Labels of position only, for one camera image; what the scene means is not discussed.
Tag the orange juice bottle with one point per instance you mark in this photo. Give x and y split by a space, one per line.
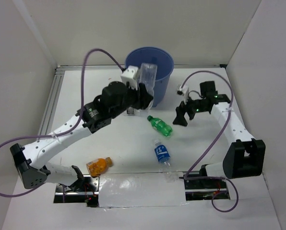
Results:
99 166

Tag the silver tape sheet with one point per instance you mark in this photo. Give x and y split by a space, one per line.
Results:
140 190

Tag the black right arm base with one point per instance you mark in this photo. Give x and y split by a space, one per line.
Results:
204 189

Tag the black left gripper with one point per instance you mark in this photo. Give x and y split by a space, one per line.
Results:
143 97

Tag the aluminium rail frame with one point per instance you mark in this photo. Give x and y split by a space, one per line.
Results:
53 96

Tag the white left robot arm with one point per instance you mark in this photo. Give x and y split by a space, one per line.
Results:
32 160

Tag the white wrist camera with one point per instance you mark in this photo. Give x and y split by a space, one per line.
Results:
130 75
183 90

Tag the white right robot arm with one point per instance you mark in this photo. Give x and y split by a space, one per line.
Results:
245 154

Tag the green soda bottle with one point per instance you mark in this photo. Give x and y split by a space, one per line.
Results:
160 126

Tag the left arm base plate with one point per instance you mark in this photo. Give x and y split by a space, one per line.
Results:
87 194

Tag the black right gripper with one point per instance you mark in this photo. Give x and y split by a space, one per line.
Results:
181 110

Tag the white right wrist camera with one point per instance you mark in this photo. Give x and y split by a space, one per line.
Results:
183 90

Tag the clear bottle black cap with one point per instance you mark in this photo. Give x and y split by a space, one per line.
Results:
133 112

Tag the blue label water bottle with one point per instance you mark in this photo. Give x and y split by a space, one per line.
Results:
164 160

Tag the clear bottle white cap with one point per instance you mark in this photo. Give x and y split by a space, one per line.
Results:
148 73

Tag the blue plastic bin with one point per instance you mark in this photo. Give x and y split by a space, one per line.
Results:
156 56

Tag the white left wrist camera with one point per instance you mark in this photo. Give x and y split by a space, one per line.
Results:
130 75

